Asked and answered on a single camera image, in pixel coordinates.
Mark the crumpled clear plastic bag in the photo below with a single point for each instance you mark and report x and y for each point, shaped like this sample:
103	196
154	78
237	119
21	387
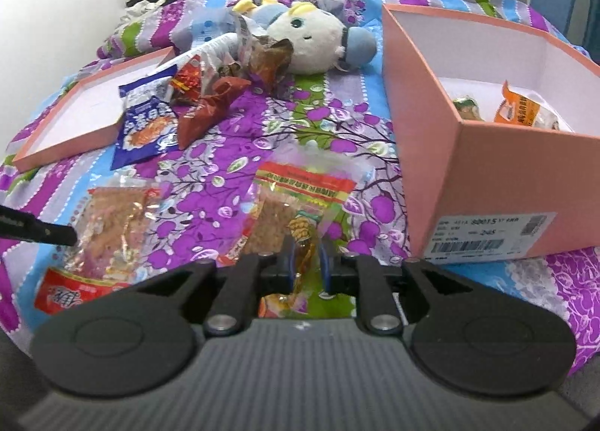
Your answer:
335	2

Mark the green snack packet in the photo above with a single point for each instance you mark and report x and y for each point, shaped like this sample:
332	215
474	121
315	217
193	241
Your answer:
468	107

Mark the blue snack packet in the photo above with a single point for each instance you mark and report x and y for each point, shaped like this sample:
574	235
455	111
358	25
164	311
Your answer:
145	126

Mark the black and white clothes heap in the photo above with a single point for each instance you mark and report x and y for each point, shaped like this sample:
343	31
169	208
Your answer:
147	0

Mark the clear snack packet red label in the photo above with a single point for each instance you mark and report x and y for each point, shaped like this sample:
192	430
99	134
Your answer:
112	225

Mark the small red foil packet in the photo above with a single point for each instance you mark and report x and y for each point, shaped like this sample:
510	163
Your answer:
185	79

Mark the pink box lid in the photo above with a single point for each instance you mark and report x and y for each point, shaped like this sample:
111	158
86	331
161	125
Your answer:
70	112

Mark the white tube packet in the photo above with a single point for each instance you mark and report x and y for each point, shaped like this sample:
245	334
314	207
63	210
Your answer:
206	50

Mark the orange snack packet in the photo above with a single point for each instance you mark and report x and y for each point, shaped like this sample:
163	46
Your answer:
520	110

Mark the brown snack packet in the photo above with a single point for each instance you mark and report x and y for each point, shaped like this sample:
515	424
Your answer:
269	61

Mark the white and blue plush doll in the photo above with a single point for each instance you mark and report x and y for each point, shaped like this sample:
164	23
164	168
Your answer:
304	40

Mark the clear snack packet striped label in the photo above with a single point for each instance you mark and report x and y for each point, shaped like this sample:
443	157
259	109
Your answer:
300	187

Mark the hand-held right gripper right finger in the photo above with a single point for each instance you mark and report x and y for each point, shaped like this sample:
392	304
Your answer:
326	269

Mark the purple floral printed blanket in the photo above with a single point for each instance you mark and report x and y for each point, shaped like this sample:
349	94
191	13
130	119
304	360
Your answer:
300	112

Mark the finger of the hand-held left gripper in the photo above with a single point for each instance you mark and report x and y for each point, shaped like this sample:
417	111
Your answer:
54	233

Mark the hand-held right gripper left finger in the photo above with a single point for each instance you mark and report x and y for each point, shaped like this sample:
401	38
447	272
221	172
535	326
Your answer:
291	267

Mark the pink cardboard box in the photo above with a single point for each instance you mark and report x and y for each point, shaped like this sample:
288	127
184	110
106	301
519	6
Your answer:
492	178

